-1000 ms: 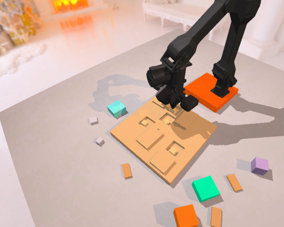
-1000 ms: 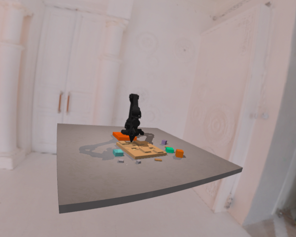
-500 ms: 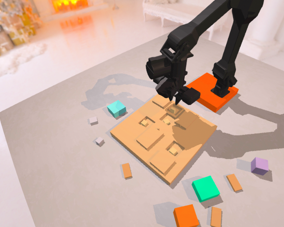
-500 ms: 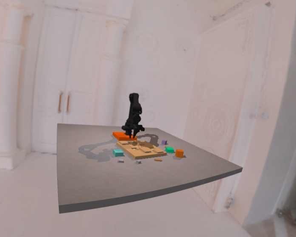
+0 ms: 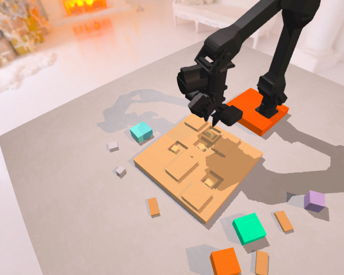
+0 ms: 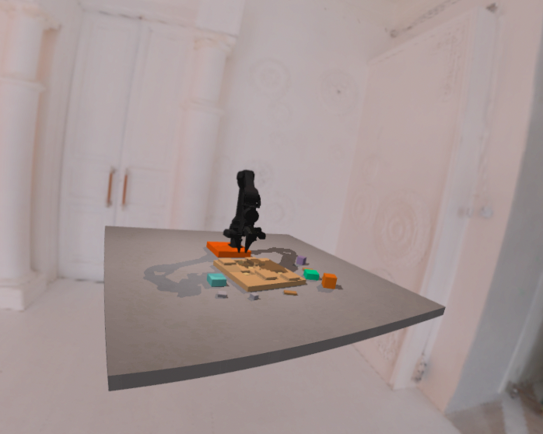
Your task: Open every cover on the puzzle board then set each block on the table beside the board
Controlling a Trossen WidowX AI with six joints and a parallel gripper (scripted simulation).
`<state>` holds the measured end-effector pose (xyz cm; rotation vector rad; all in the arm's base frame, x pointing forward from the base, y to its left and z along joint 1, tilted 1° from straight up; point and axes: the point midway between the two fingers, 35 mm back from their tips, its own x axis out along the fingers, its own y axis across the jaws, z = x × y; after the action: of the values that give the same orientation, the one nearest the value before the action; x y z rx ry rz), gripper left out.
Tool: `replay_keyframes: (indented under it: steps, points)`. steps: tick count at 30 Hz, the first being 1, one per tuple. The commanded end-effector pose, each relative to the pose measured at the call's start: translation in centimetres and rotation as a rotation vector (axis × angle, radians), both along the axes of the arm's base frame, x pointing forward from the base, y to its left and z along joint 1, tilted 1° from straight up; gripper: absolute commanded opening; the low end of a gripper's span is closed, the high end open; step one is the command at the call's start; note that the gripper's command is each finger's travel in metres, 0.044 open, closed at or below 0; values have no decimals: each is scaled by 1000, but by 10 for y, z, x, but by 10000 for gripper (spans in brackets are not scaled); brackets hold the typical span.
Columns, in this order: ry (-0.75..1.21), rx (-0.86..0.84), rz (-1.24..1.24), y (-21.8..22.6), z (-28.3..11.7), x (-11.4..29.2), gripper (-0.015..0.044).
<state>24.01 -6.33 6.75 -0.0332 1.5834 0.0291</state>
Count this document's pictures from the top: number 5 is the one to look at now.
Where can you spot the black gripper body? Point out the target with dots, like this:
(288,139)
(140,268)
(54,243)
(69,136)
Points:
(228,115)

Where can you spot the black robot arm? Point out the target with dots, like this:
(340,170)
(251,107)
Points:
(223,45)

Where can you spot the purple cube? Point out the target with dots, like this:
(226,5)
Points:
(314,201)

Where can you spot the green square block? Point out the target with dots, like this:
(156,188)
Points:
(248,228)

